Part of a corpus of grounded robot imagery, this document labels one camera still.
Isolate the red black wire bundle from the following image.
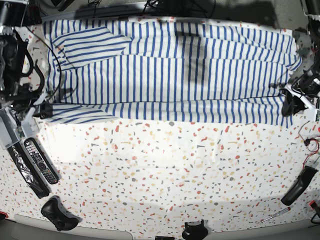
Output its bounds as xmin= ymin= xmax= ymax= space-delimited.
xmin=293 ymin=119 xmax=320 ymax=173

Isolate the black game controller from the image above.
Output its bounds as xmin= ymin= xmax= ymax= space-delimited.
xmin=40 ymin=198 xmax=79 ymax=232

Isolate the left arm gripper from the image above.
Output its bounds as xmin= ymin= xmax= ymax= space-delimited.
xmin=281 ymin=83 xmax=316 ymax=122

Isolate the black curved handle right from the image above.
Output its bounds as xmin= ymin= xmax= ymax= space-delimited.
xmin=281 ymin=166 xmax=318 ymax=206

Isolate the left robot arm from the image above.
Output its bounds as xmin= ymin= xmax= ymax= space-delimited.
xmin=281 ymin=0 xmax=320 ymax=122

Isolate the black foil wrapped bar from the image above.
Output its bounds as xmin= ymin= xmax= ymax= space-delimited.
xmin=7 ymin=142 xmax=50 ymax=199

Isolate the clear plastic screw bit box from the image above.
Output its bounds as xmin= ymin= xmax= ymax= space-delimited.
xmin=0 ymin=107 xmax=21 ymax=150

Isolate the blue white striped t-shirt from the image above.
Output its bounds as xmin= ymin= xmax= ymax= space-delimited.
xmin=42 ymin=18 xmax=303 ymax=127

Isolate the black tv remote control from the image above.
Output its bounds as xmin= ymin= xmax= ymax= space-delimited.
xmin=23 ymin=137 xmax=59 ymax=185

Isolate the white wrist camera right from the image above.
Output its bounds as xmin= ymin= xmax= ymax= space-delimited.
xmin=17 ymin=122 xmax=34 ymax=138

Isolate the small red black clip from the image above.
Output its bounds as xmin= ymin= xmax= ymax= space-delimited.
xmin=309 ymin=200 xmax=318 ymax=209

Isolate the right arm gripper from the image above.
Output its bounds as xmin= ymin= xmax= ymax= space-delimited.
xmin=17 ymin=93 xmax=53 ymax=138

